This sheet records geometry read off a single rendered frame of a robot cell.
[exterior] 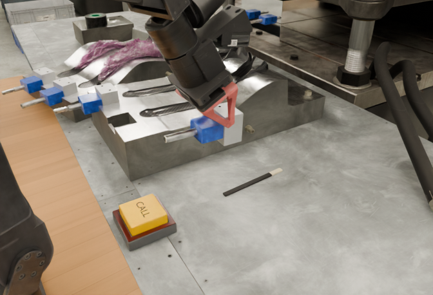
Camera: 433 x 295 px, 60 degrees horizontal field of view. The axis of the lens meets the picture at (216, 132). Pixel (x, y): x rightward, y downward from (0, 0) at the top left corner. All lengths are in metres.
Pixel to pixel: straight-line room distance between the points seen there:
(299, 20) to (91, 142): 0.99
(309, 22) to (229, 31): 1.07
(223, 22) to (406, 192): 0.46
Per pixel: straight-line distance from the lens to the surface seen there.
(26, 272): 0.48
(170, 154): 0.75
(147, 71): 1.06
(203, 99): 0.53
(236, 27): 0.57
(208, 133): 0.60
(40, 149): 0.91
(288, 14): 1.53
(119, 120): 0.80
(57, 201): 0.74
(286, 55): 1.45
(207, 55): 0.54
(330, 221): 0.67
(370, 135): 0.94
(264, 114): 0.84
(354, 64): 1.21
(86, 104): 0.83
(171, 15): 0.48
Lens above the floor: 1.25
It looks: 31 degrees down
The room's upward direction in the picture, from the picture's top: straight up
